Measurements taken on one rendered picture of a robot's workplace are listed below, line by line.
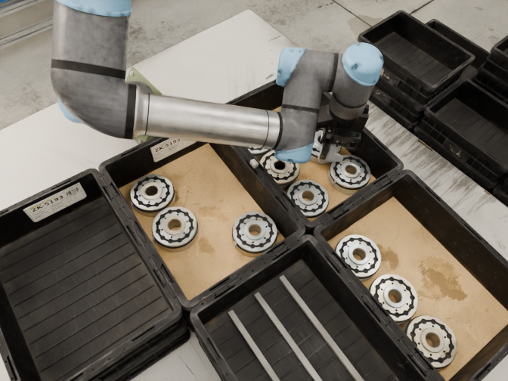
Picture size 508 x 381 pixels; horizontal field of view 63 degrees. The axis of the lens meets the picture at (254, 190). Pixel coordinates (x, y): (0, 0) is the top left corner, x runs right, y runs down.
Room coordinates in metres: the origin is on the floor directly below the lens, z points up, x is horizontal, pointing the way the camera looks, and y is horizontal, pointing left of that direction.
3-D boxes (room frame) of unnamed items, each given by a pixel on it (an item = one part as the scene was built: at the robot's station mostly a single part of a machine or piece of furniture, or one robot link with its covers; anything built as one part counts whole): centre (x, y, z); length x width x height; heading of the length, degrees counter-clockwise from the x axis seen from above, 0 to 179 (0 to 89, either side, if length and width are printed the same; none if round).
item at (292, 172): (0.60, -0.06, 0.86); 0.10 x 0.10 x 0.01
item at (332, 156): (0.62, -0.18, 0.89); 0.06 x 0.03 x 0.09; 85
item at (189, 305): (0.45, 0.12, 0.92); 0.40 x 0.30 x 0.02; 40
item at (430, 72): (1.46, -0.62, 0.37); 0.40 x 0.30 x 0.45; 45
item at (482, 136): (1.18, -0.91, 0.31); 0.40 x 0.30 x 0.34; 45
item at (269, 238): (0.41, -0.01, 0.86); 0.10 x 0.10 x 0.01
